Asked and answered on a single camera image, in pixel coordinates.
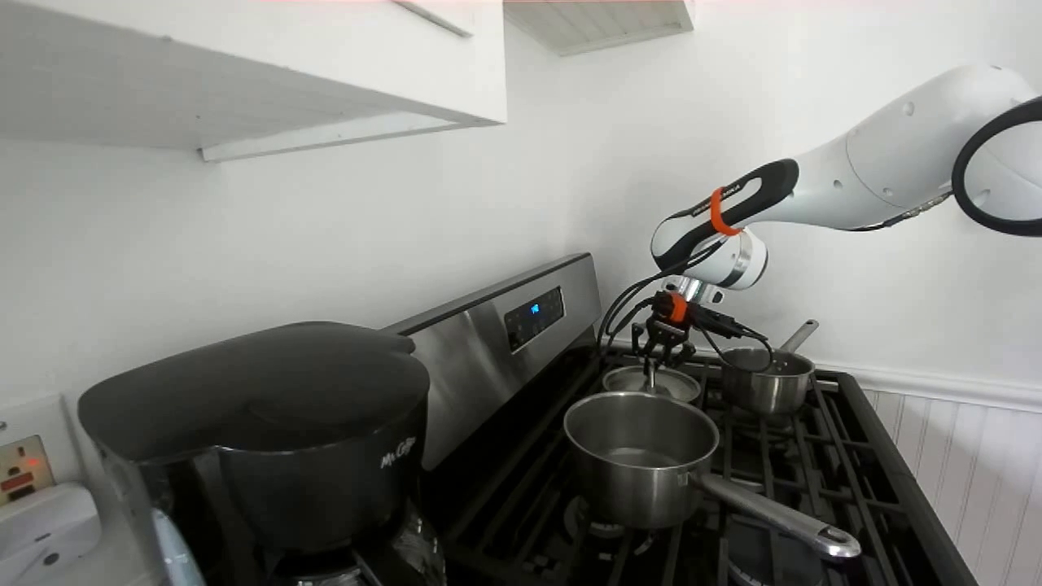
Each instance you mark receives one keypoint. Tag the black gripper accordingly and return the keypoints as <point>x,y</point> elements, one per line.
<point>673,332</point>

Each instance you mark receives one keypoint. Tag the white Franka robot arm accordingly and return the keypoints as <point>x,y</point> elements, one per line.
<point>867,174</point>

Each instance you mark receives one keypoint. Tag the stainless stove control panel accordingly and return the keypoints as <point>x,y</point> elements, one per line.
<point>467,369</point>

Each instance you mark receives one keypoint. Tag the black gas stove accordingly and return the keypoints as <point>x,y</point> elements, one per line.
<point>858,477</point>

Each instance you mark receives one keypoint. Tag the large steel saucepan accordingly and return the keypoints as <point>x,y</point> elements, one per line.
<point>637,488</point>

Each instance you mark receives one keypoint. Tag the white range hood cabinet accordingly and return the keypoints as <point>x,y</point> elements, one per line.
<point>607,19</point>

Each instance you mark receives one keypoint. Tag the black coffee maker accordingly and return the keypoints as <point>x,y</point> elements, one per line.
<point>282,435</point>

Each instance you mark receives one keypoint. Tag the white plastic device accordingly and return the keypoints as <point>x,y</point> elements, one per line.
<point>43,533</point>

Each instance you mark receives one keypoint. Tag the orange camera mount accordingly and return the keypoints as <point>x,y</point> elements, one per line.
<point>679,306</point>

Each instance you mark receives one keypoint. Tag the white wall cabinet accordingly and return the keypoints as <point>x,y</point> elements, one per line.
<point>217,66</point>

